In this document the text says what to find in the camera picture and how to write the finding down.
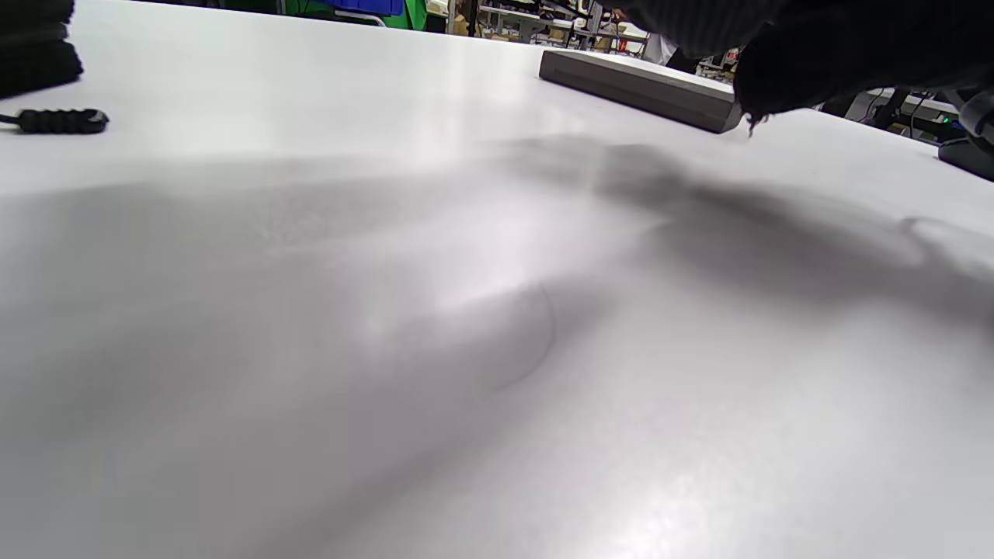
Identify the black backpack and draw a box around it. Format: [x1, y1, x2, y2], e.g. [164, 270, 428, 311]
[0, 0, 110, 135]

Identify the black right hand controller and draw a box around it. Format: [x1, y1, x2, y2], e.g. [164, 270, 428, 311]
[937, 87, 994, 182]

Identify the blue plastic bin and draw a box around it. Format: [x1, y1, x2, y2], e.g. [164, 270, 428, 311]
[322, 0, 406, 17]

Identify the person's left hand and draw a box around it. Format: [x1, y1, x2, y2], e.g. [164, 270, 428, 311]
[613, 0, 994, 125]

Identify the grey stationery box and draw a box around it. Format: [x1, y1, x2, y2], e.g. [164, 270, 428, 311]
[539, 48, 744, 134]

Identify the metal shelving rack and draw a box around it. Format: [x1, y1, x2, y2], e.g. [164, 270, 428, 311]
[447, 0, 655, 60]

